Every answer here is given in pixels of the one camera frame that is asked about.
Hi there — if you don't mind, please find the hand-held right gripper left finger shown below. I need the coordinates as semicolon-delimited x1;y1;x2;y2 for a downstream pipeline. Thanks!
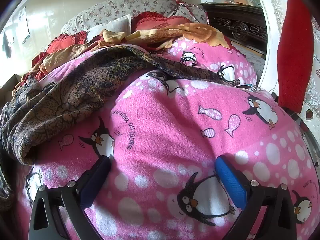
28;156;112;240

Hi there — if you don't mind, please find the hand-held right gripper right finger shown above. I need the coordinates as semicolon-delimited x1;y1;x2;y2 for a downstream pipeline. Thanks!
215;155;298;240

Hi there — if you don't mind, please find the brown floral patterned garment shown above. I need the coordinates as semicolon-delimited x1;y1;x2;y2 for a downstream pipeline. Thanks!
0;45;241;205

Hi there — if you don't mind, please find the pink penguin print blanket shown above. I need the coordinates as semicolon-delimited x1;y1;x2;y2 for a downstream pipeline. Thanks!
15;34;317;240

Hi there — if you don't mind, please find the cardboard box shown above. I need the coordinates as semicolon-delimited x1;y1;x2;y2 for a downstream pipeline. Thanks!
0;74;23;103

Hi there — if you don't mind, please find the red cloth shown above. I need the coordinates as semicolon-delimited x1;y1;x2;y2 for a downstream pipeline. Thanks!
277;0;313;113

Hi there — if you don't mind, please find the orange red floral blanket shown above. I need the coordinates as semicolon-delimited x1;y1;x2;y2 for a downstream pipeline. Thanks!
15;23;233;87

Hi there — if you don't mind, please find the white pillow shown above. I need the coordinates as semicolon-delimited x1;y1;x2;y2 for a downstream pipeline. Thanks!
86;14;132;40

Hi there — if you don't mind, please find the dark carved wooden headboard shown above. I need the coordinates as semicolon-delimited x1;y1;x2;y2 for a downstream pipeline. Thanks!
200;3;268;55

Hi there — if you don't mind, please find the red ruffled heart pillow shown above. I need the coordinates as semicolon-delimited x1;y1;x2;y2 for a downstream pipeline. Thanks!
131;12;193;34

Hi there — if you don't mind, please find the grey floral cushion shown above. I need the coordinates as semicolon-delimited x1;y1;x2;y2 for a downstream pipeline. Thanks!
61;0;209;34

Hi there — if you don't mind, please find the white red hanging garment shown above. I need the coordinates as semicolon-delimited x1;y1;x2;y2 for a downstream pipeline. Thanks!
254;0;320;155

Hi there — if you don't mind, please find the clutter of colourful packets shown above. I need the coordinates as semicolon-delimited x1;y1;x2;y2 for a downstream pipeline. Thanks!
225;0;261;7

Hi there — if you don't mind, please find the red patterned cloth knot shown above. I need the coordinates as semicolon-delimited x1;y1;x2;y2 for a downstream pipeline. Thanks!
170;0;198;13

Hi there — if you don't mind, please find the dark hanging wall item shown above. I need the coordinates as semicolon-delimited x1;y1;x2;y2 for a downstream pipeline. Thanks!
2;34;12;58

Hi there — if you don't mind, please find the wall calendar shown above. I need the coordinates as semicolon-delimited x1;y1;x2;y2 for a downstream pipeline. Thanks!
16;6;31;45

